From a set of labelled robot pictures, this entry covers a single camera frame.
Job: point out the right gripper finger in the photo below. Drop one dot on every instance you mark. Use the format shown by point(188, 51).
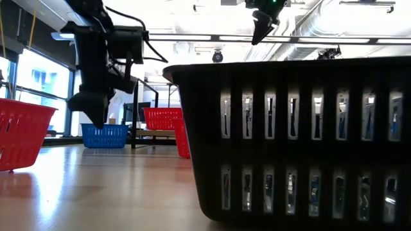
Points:
point(261, 27)

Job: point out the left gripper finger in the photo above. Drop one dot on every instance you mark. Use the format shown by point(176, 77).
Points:
point(91, 106)
point(110, 99)

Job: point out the blue plastic basket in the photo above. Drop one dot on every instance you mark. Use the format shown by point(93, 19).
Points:
point(106, 136)

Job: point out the red plastic basket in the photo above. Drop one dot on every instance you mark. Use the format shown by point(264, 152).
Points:
point(182, 138)
point(22, 134)
point(160, 119)

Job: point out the black plastic basket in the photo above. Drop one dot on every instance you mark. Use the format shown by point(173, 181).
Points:
point(205, 80)

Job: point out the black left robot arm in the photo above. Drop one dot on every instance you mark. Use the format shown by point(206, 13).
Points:
point(90, 13)

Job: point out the small cardboard box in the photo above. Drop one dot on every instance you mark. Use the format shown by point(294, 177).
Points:
point(112, 122)

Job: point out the black computer monitor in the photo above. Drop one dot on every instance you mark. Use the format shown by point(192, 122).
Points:
point(141, 110)

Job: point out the large window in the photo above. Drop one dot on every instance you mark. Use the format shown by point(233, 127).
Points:
point(45, 90)

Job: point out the black ceiling spotlight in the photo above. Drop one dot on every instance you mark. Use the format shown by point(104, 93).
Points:
point(217, 56)

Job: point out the long ceiling light strip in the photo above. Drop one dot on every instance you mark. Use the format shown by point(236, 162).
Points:
point(180, 37)

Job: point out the black ceiling bar fixture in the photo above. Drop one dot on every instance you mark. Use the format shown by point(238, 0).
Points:
point(366, 2)

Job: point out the wooden shelf with black frame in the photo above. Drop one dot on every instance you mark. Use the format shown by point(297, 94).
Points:
point(133, 122)

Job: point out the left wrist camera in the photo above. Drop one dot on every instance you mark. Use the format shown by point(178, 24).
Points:
point(126, 45)

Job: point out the black aluminium table frame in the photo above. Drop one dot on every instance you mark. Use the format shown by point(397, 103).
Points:
point(70, 141)

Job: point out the black ceiling track camera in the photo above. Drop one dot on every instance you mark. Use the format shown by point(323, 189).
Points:
point(329, 53)

